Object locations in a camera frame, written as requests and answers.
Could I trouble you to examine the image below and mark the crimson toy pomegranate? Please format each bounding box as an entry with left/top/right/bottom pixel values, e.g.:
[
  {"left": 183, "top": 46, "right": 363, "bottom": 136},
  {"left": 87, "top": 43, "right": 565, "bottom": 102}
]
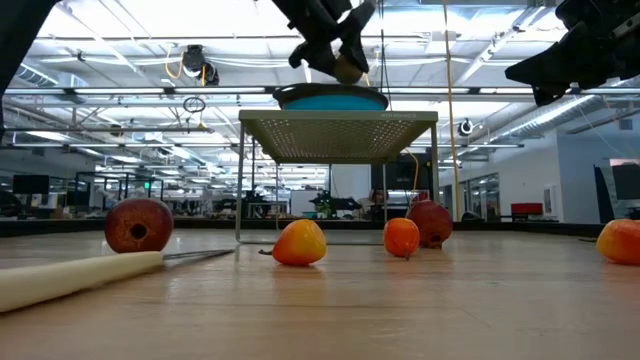
[{"left": 405, "top": 198, "right": 455, "bottom": 250}]

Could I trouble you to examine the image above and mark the dark red toy apple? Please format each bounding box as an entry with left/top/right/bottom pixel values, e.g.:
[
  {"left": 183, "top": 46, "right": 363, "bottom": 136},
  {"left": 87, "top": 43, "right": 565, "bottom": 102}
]
[{"left": 104, "top": 197, "right": 175, "bottom": 255}]

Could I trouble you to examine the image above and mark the knife with cream handle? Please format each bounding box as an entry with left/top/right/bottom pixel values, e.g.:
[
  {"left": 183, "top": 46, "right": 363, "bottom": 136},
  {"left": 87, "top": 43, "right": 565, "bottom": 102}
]
[{"left": 0, "top": 248, "right": 234, "bottom": 315}]

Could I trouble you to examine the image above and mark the yellow hanging cable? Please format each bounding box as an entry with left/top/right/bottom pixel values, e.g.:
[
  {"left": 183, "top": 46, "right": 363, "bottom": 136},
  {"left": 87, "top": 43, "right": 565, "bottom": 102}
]
[{"left": 441, "top": 0, "right": 464, "bottom": 222}]

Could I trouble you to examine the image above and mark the black aluminium rig frame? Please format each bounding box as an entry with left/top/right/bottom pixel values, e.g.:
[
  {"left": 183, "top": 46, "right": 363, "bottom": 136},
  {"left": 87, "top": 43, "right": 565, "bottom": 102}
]
[{"left": 0, "top": 214, "right": 609, "bottom": 239}]

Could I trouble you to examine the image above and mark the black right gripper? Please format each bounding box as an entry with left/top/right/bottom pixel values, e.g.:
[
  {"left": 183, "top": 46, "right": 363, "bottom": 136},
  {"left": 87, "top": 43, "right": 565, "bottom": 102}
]
[{"left": 504, "top": 0, "right": 640, "bottom": 108}]

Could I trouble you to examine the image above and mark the brown-green toy kiwi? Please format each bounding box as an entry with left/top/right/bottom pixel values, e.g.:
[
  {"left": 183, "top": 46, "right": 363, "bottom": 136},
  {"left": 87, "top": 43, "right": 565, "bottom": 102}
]
[{"left": 333, "top": 53, "right": 366, "bottom": 87}]

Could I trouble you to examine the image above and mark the black hanging coiled cable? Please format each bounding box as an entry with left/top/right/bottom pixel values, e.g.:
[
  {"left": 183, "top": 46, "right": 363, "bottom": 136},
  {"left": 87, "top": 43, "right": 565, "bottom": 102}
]
[{"left": 377, "top": 0, "right": 394, "bottom": 91}]

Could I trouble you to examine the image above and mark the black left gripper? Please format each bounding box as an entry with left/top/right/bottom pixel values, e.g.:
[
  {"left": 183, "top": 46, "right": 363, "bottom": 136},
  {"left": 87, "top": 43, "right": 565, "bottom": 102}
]
[{"left": 272, "top": 0, "right": 377, "bottom": 79}]

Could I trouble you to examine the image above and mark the red background box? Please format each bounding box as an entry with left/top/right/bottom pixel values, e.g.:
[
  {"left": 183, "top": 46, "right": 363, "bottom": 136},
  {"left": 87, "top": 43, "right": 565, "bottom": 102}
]
[{"left": 510, "top": 201, "right": 544, "bottom": 217}]

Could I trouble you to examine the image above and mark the black background monitor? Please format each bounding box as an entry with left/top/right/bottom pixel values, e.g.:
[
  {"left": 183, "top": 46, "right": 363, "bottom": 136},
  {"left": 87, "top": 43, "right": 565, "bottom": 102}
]
[
  {"left": 592, "top": 158, "right": 640, "bottom": 224},
  {"left": 370, "top": 152, "right": 434, "bottom": 192}
]

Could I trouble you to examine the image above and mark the green perforated metal shelf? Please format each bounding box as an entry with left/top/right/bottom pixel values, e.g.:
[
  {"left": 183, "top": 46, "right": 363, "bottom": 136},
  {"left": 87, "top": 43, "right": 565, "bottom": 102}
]
[{"left": 233, "top": 109, "right": 440, "bottom": 246}]

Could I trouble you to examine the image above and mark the blue bowl with grey rim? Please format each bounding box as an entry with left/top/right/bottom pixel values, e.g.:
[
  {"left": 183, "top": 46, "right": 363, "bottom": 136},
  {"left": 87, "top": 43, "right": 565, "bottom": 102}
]
[{"left": 273, "top": 82, "right": 390, "bottom": 112}]

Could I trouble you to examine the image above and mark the small orange-yellow toy fruit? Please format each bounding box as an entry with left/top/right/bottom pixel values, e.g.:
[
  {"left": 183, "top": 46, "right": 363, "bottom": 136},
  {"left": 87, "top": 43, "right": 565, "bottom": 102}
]
[
  {"left": 595, "top": 218, "right": 640, "bottom": 266},
  {"left": 382, "top": 216, "right": 421, "bottom": 261},
  {"left": 258, "top": 218, "right": 328, "bottom": 268}
]

